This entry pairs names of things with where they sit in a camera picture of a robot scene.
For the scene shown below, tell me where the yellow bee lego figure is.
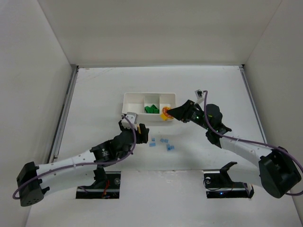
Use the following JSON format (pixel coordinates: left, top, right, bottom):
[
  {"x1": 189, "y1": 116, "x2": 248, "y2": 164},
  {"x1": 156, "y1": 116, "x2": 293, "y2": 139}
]
[{"x1": 160, "y1": 106, "x2": 173, "y2": 121}]

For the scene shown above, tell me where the small green lego brick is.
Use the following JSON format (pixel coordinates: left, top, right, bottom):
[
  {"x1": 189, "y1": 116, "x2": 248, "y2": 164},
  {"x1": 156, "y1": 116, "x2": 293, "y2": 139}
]
[{"x1": 144, "y1": 105, "x2": 160, "y2": 114}]

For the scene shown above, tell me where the yellow striped lego body brick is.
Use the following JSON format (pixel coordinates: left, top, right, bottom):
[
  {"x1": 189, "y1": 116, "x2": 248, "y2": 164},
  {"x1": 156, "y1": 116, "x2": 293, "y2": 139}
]
[{"x1": 136, "y1": 125, "x2": 142, "y2": 134}]

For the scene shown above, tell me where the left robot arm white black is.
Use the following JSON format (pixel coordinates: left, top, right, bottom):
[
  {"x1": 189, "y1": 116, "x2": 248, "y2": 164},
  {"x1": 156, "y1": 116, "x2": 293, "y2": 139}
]
[{"x1": 12, "y1": 123, "x2": 150, "y2": 207}]

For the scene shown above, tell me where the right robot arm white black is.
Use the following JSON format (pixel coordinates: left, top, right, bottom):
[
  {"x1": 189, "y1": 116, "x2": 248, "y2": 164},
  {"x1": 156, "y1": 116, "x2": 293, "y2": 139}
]
[{"x1": 167, "y1": 100, "x2": 302, "y2": 198}]

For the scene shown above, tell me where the white divided plastic container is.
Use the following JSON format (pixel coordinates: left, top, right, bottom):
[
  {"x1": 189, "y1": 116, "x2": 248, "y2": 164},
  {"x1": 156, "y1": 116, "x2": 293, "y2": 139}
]
[{"x1": 122, "y1": 92, "x2": 176, "y2": 126}]

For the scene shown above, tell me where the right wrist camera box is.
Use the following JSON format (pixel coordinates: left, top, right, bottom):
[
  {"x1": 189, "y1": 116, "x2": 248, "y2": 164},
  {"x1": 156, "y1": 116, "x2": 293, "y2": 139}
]
[{"x1": 195, "y1": 89, "x2": 205, "y2": 105}]

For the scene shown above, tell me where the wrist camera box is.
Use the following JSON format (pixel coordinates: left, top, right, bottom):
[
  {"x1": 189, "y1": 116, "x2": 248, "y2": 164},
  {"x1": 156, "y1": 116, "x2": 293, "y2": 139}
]
[
  {"x1": 121, "y1": 112, "x2": 138, "y2": 129},
  {"x1": 195, "y1": 89, "x2": 205, "y2": 105}
]

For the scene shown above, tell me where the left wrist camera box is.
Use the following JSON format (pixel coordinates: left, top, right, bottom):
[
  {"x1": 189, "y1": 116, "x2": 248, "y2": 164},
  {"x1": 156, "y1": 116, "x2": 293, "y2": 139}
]
[{"x1": 121, "y1": 112, "x2": 138, "y2": 129}]

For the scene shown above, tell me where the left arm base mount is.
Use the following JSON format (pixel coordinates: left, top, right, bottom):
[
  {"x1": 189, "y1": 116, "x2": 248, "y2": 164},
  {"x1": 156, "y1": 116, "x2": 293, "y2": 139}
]
[{"x1": 76, "y1": 167, "x2": 121, "y2": 200}]

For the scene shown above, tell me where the left aluminium rail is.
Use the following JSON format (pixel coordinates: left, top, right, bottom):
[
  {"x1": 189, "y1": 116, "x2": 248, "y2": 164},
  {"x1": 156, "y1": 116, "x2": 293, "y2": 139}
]
[{"x1": 45, "y1": 64, "x2": 79, "y2": 163}]

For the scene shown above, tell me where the aluminium rail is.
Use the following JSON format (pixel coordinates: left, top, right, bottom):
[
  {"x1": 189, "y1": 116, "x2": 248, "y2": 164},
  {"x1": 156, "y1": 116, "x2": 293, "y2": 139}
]
[
  {"x1": 239, "y1": 64, "x2": 267, "y2": 143},
  {"x1": 45, "y1": 64, "x2": 79, "y2": 163}
]

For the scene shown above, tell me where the right aluminium rail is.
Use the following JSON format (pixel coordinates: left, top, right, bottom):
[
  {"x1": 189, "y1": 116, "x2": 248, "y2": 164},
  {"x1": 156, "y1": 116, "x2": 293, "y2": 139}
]
[{"x1": 239, "y1": 64, "x2": 267, "y2": 143}]

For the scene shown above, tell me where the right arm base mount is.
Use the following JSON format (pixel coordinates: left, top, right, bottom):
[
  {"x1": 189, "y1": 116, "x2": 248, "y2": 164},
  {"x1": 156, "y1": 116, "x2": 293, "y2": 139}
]
[{"x1": 203, "y1": 162, "x2": 254, "y2": 199}]

